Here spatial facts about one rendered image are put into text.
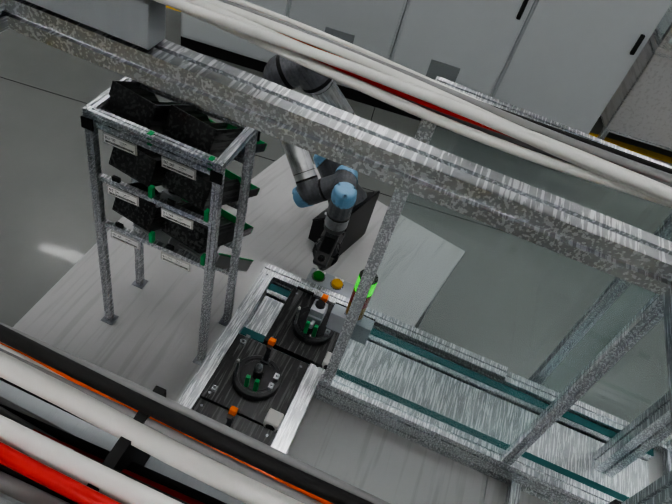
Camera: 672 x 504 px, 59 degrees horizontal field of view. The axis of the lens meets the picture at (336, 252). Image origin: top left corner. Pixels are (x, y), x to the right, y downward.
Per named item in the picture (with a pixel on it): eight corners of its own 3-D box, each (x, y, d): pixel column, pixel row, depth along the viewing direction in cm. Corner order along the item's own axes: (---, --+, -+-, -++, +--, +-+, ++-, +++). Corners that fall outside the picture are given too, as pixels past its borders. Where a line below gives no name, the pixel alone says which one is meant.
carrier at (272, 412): (237, 336, 184) (241, 312, 176) (308, 367, 182) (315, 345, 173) (199, 399, 168) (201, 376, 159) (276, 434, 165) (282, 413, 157)
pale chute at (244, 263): (215, 252, 201) (221, 241, 201) (246, 271, 198) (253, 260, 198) (177, 244, 173) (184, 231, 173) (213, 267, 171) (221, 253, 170)
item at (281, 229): (288, 155, 270) (289, 150, 268) (462, 255, 250) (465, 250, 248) (183, 235, 224) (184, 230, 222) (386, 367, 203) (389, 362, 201)
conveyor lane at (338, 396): (267, 298, 209) (271, 280, 201) (492, 396, 201) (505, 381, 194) (230, 359, 189) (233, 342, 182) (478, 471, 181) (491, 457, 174)
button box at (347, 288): (309, 277, 214) (312, 266, 210) (363, 300, 212) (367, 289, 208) (302, 290, 209) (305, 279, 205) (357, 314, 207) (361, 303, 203)
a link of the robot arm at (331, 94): (354, 158, 226) (277, 45, 188) (390, 146, 220) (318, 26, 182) (353, 181, 219) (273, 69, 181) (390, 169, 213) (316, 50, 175)
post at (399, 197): (325, 373, 181) (433, 90, 110) (334, 377, 181) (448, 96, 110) (321, 381, 179) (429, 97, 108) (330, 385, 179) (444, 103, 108)
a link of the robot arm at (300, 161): (242, 65, 187) (293, 212, 194) (271, 52, 183) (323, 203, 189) (259, 66, 197) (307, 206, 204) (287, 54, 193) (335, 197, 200)
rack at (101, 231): (138, 276, 203) (130, 68, 146) (234, 319, 199) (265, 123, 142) (100, 320, 188) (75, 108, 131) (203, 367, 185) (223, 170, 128)
